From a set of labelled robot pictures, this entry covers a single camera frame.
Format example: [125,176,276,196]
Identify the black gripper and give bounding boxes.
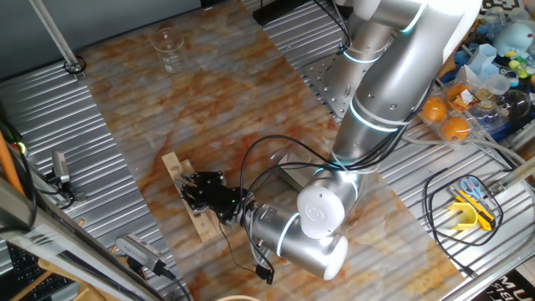
[180,170,251,227]

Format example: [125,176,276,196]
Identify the wooden test tube rack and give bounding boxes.
[161,151,225,244]

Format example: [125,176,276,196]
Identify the orange marble pattern mat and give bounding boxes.
[79,0,467,301]

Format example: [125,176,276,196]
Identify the clear plastic tray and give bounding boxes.
[269,140,335,194]

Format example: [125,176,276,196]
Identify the clear glass beaker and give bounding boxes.
[150,27,187,75]

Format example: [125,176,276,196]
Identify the black keyboard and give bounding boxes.
[0,242,74,301]

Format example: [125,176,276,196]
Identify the metal pole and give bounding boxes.
[28,0,88,81]

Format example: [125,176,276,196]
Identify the orange fruit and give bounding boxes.
[420,95,448,124]
[441,115,472,143]
[445,83,471,104]

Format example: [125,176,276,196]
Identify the yellow curved plastic piece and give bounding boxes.
[446,202,479,232]

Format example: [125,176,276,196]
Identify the wooden plate stand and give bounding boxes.
[436,49,459,80]

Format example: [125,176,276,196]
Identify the yellow utility knife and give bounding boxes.
[449,186,497,232]

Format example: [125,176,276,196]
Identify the light blue hexagonal cup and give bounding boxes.
[467,43,498,83]

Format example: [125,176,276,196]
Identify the clear measuring cup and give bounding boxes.
[484,74,512,96]

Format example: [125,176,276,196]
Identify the black printed mat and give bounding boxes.
[470,267,535,301]

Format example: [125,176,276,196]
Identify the round glass flask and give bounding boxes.
[499,89,532,120]

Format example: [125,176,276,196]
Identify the yellow green toy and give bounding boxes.
[507,58,530,80]

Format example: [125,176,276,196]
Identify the blue plush toy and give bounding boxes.
[492,23,535,59]

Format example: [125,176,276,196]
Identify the black white marker board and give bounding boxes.
[480,0,526,13]

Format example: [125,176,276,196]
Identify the grey depth camera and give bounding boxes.
[50,150,71,185]
[115,232,168,278]

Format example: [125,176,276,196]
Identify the black camera cable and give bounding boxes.
[152,261,193,301]

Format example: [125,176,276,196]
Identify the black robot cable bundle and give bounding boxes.
[217,0,438,286]

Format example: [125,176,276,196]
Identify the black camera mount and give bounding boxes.
[43,169,87,210]

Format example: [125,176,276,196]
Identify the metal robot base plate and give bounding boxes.
[303,53,360,122]

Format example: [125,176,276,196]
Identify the aluminium frame beam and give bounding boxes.
[0,177,168,301]

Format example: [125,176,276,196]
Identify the grey hose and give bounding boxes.
[396,132,530,166]

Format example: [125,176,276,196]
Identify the blue handled scissors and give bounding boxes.
[459,176,484,201]

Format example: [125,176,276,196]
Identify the thin black cable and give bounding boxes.
[422,166,505,279]

